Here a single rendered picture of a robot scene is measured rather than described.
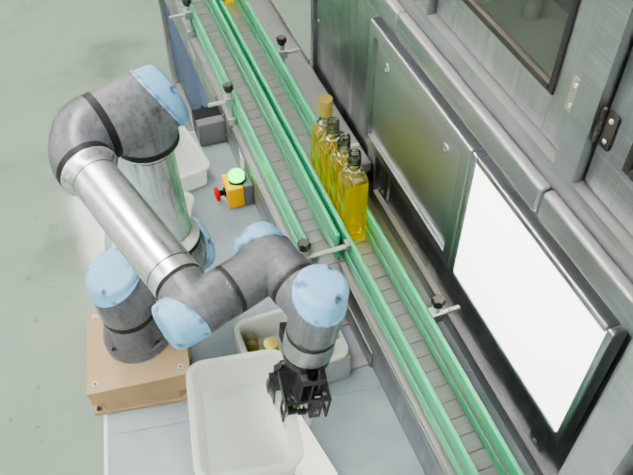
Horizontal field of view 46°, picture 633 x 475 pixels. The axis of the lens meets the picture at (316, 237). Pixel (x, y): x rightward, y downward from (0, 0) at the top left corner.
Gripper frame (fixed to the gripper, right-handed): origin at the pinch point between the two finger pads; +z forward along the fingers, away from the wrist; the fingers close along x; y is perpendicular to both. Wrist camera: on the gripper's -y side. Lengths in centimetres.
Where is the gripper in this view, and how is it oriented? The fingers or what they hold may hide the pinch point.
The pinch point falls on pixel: (288, 407)
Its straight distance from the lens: 129.1
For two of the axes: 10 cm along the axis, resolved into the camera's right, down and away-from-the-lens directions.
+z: -1.4, 6.8, 7.2
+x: 9.7, -0.6, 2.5
